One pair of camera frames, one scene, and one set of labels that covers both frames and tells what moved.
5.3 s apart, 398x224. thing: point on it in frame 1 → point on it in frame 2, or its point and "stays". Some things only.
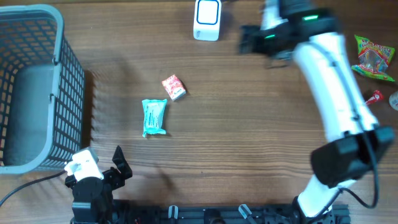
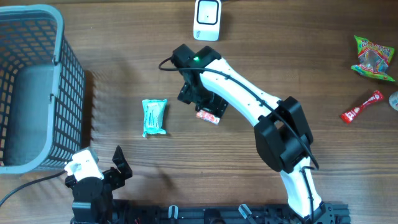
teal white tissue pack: x=153 y=116 stays
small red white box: x=175 y=87 → x=208 y=116
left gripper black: x=112 y=173 stays
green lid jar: x=393 y=101 stays
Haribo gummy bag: x=374 y=60 stays
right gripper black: x=252 y=46 → x=214 y=105
